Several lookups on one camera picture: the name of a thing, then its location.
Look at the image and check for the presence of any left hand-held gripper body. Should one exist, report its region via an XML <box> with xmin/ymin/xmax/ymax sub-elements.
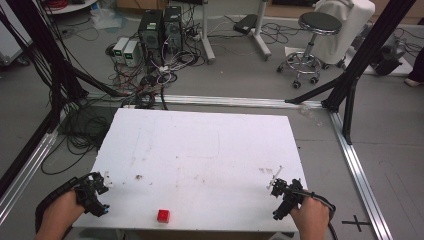
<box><xmin>73</xmin><ymin>171</ymin><xmax>111</xmax><ymax>218</ymax></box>

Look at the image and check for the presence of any long aluminium floor rail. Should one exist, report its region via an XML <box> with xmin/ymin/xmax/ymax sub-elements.
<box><xmin>85</xmin><ymin>92</ymin><xmax>325</xmax><ymax>110</ymax></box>

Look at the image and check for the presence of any person's right hand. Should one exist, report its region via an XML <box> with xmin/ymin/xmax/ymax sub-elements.
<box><xmin>289</xmin><ymin>196</ymin><xmax>331</xmax><ymax>240</ymax></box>

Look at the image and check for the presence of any slim black computer tower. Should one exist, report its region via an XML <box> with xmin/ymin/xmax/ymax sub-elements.
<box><xmin>162</xmin><ymin>5</ymin><xmax>184</xmax><ymax>56</ymax></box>

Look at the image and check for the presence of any white round table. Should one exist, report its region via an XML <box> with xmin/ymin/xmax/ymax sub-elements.
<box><xmin>42</xmin><ymin>0</ymin><xmax>100</xmax><ymax>16</ymax></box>

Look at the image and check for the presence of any flat black box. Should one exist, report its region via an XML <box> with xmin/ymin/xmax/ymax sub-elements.
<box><xmin>232</xmin><ymin>13</ymin><xmax>259</xmax><ymax>36</ymax></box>

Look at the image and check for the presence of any black braced frame post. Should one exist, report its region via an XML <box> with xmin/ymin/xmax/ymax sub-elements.
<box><xmin>285</xmin><ymin>0</ymin><xmax>418</xmax><ymax>146</ymax></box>

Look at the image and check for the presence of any white power supply unit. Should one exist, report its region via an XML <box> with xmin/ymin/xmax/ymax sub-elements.
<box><xmin>122</xmin><ymin>40</ymin><xmax>142</xmax><ymax>68</ymax></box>
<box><xmin>112</xmin><ymin>36</ymin><xmax>130</xmax><ymax>64</ymax></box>

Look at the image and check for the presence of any black floor cable bundle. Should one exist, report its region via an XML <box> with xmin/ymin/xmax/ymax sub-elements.
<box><xmin>40</xmin><ymin>105</ymin><xmax>118</xmax><ymax>177</ymax></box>

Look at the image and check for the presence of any person's left hand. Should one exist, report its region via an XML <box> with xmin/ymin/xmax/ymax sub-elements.
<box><xmin>35</xmin><ymin>189</ymin><xmax>86</xmax><ymax>240</ymax></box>

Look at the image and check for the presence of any black round stool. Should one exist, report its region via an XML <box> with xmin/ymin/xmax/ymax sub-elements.
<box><xmin>276</xmin><ymin>11</ymin><xmax>344</xmax><ymax>90</ymax></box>

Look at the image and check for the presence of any white covered chair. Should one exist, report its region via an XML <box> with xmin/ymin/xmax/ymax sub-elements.
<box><xmin>312</xmin><ymin>0</ymin><xmax>376</xmax><ymax>66</ymax></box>

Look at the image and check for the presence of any white desk leg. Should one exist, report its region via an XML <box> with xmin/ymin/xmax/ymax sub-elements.
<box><xmin>253</xmin><ymin>0</ymin><xmax>273</xmax><ymax>62</ymax></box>
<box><xmin>199</xmin><ymin>0</ymin><xmax>217</xmax><ymax>65</ymax></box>

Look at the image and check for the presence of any red cube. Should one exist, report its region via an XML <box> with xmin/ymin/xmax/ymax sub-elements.
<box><xmin>156</xmin><ymin>209</ymin><xmax>171</xmax><ymax>224</ymax></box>

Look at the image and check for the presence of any white cabinet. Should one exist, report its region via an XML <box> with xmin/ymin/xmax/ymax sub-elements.
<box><xmin>0</xmin><ymin>0</ymin><xmax>34</xmax><ymax>67</ymax></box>

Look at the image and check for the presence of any black frame post with cables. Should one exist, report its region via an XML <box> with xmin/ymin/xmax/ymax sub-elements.
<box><xmin>0</xmin><ymin>0</ymin><xmax>128</xmax><ymax>141</ymax></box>

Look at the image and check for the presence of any clear plastic bag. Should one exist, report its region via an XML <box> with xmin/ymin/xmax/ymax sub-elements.
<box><xmin>89</xmin><ymin>7</ymin><xmax>128</xmax><ymax>32</ymax></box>

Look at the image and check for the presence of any red cable coil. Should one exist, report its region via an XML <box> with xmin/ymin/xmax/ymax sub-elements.
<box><xmin>44</xmin><ymin>0</ymin><xmax>70</xmax><ymax>10</ymax></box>

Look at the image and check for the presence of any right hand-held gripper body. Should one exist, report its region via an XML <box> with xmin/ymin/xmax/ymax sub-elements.
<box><xmin>270</xmin><ymin>178</ymin><xmax>306</xmax><ymax>222</ymax></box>

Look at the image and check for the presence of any large black computer tower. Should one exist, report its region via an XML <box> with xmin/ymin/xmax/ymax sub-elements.
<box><xmin>137</xmin><ymin>9</ymin><xmax>165</xmax><ymax>66</ymax></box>

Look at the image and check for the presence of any white floor mat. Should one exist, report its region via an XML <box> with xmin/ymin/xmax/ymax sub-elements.
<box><xmin>345</xmin><ymin>49</ymin><xmax>414</xmax><ymax>77</ymax></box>

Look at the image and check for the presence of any dark grey floor machine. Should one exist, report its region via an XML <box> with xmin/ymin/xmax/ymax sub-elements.
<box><xmin>372</xmin><ymin>32</ymin><xmax>408</xmax><ymax>77</ymax></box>

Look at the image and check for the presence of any tangle of cables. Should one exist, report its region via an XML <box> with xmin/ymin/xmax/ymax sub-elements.
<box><xmin>105</xmin><ymin>31</ymin><xmax>205</xmax><ymax>111</ymax></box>

